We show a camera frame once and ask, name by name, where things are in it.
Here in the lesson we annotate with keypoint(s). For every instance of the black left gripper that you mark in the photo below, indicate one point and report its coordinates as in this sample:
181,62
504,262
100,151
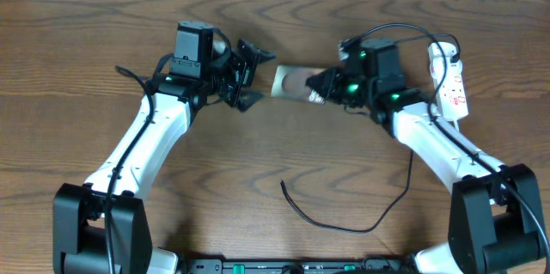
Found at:
240,78

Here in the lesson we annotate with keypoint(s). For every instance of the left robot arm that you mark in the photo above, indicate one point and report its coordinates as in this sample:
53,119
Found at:
101,225

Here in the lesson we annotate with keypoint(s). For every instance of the white power strip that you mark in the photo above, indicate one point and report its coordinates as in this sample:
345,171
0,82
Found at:
451,97

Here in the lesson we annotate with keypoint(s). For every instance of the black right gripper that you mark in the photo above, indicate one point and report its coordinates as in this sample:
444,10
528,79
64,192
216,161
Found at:
331,76

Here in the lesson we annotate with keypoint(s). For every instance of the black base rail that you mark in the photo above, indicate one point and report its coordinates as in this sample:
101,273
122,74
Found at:
369,265

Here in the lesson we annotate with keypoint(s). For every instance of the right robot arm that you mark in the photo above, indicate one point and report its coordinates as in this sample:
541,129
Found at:
496,220

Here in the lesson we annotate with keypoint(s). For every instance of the white USB charger plug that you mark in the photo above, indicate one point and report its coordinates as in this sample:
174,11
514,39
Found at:
442,54

